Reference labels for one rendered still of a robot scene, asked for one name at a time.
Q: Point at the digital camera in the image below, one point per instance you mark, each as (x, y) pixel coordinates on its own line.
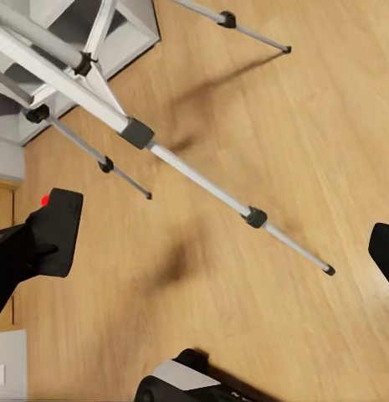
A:
(57, 223)

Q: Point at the camera tripod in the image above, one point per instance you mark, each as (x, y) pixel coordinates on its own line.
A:
(96, 96)

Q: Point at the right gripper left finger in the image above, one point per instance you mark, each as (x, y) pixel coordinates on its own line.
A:
(17, 250)

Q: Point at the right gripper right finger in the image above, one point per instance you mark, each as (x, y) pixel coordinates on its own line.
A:
(379, 247)

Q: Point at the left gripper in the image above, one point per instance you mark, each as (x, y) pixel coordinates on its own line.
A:
(41, 250)

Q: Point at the bookcase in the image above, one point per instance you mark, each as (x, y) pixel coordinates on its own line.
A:
(132, 33)

